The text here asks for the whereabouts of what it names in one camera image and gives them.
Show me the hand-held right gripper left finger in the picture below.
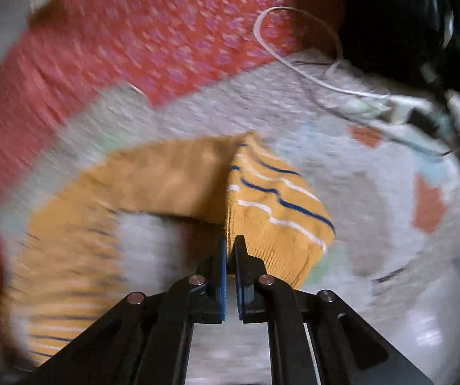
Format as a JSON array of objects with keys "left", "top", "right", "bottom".
[{"left": 30, "top": 233, "right": 228, "bottom": 385}]

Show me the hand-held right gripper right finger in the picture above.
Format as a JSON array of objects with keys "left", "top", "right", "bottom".
[{"left": 233, "top": 235, "right": 435, "bottom": 385}]

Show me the mustard striped knit sweater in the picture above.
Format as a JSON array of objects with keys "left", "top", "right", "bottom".
[{"left": 0, "top": 130, "right": 337, "bottom": 370}]

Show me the grey patterned mat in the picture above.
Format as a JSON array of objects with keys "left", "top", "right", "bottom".
[{"left": 0, "top": 48, "right": 460, "bottom": 385}]

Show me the red patterned blanket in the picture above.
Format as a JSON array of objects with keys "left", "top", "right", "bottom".
[{"left": 0, "top": 0, "right": 345, "bottom": 209}]

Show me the dark bag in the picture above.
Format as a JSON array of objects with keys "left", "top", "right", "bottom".
[{"left": 334, "top": 0, "right": 460, "bottom": 89}]

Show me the white cable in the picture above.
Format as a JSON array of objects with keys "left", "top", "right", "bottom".
[{"left": 253, "top": 6, "right": 391, "bottom": 103}]

